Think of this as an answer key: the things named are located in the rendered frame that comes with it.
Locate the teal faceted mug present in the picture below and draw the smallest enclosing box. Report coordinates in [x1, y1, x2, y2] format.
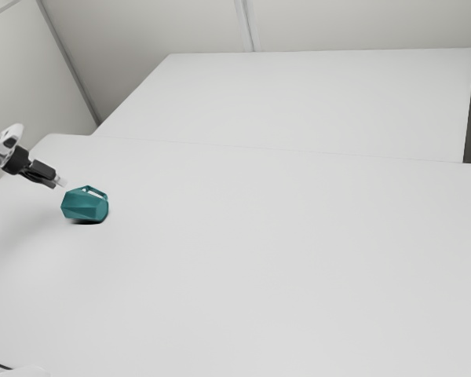
[60, 185, 111, 225]

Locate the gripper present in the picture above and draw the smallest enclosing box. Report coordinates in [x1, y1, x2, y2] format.
[2, 145, 69, 190]

